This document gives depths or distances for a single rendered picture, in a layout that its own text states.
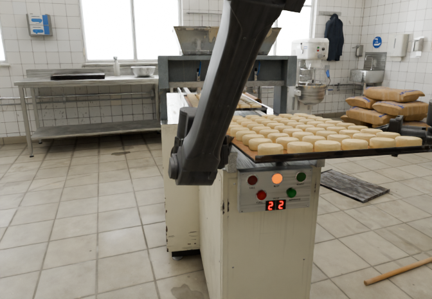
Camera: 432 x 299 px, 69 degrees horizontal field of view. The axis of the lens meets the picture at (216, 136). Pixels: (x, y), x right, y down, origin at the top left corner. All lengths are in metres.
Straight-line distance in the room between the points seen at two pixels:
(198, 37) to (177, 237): 1.10
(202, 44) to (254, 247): 1.02
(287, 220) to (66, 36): 4.13
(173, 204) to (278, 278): 0.77
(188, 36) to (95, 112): 3.36
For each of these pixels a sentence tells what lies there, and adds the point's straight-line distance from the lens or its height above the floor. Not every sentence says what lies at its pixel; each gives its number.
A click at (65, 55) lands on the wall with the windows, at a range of 4.80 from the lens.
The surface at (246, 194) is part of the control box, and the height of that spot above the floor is 0.76.
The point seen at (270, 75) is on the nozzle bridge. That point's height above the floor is 1.07.
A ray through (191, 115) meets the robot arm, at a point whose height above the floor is 1.08.
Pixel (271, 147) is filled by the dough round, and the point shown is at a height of 1.02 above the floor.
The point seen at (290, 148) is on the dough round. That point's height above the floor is 1.01.
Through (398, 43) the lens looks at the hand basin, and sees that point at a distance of 5.82.
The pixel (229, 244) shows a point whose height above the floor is 0.57.
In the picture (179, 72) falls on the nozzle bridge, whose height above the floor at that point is 1.09.
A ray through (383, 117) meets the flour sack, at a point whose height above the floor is 0.36.
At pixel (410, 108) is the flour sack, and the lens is 4.82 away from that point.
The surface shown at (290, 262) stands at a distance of 1.24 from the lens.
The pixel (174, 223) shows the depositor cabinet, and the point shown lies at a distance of 1.85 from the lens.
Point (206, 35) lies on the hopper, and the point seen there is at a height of 1.28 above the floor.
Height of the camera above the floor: 1.20
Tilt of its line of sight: 15 degrees down
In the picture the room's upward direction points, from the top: straight up
